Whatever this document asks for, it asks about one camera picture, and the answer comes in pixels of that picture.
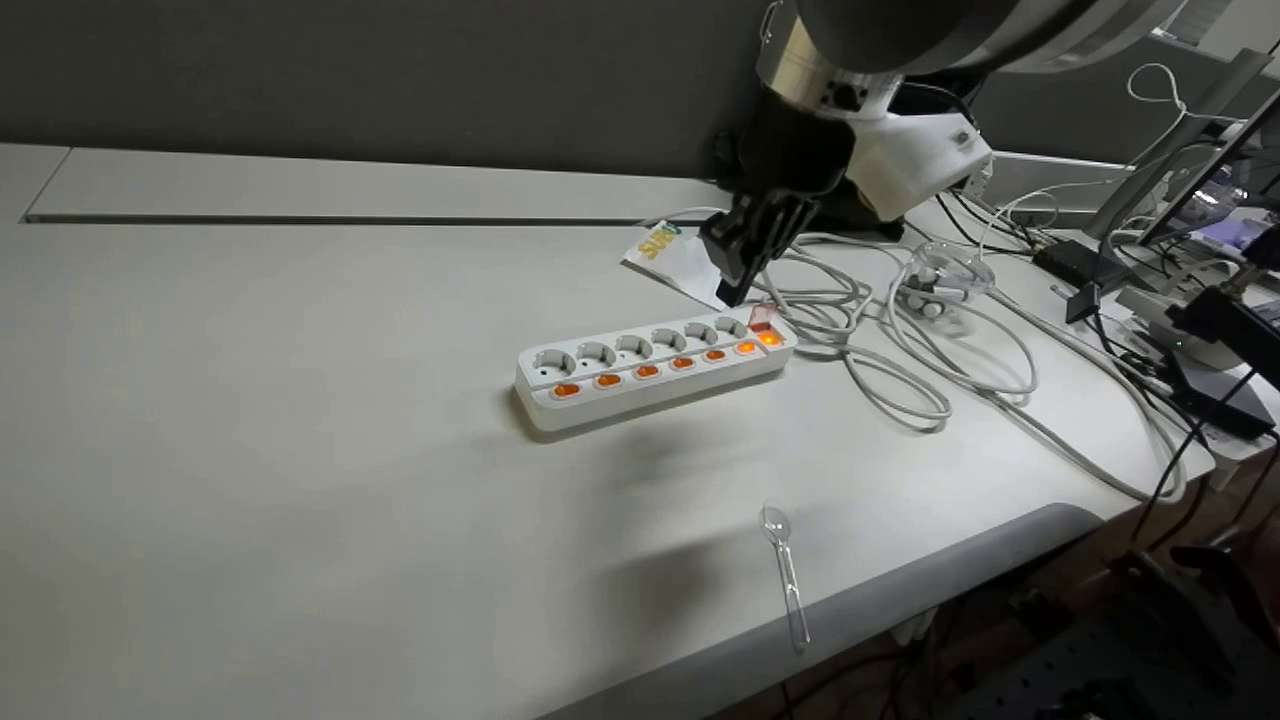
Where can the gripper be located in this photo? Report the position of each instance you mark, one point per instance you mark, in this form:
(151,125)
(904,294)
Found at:
(790,150)

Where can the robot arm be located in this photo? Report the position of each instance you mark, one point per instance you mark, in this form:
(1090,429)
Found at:
(900,30)

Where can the white sachet yellow green print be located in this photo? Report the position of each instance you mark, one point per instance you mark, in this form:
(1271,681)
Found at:
(680,262)

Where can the white power strip orange switches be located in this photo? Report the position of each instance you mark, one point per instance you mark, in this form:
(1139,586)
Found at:
(650,370)

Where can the clear plastic cup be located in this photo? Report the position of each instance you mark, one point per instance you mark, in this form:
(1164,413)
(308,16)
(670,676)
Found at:
(945,285)

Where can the small black box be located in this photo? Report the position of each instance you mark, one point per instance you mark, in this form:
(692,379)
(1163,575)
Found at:
(1068,264)

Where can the clear plastic spoon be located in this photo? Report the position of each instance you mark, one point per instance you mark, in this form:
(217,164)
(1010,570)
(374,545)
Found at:
(788,580)

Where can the monitor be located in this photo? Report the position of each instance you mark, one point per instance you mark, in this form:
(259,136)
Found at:
(1215,170)

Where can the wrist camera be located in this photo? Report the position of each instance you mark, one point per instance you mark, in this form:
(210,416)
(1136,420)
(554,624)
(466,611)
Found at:
(915,160)

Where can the camera on mount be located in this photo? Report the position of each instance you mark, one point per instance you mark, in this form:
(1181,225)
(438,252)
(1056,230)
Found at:
(1235,320)

